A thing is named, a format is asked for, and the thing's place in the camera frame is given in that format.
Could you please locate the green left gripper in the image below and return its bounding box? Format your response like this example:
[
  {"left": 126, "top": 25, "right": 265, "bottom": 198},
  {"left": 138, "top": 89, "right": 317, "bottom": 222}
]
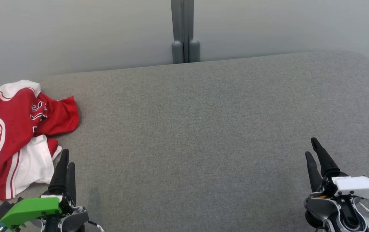
[{"left": 0, "top": 149, "right": 76, "bottom": 232}]

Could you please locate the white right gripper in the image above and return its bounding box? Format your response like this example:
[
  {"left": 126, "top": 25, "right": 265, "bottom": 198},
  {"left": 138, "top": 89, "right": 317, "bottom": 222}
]
[{"left": 305, "top": 138, "right": 369, "bottom": 202}]

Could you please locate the red white-sleeved Bulls shirt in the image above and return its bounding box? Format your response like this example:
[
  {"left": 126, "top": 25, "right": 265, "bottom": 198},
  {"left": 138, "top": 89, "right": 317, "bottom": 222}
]
[{"left": 0, "top": 80, "right": 62, "bottom": 201}]

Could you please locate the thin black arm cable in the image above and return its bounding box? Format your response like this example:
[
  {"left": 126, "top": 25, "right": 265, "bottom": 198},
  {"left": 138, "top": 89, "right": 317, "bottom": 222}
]
[{"left": 87, "top": 220, "right": 105, "bottom": 232}]

